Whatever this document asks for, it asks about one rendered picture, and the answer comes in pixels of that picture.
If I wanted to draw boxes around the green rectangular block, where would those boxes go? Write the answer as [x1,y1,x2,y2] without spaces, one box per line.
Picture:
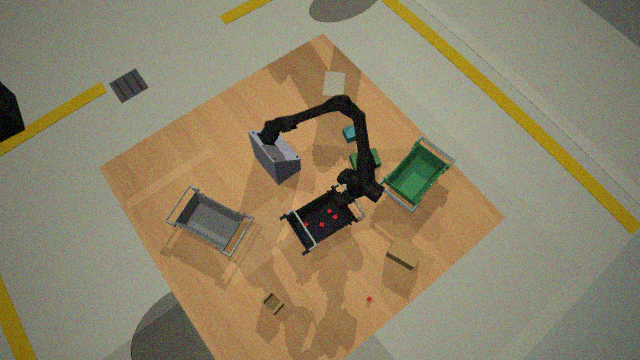
[349,148,382,172]

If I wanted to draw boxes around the small teal block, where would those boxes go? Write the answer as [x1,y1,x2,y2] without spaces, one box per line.
[342,125,356,143]

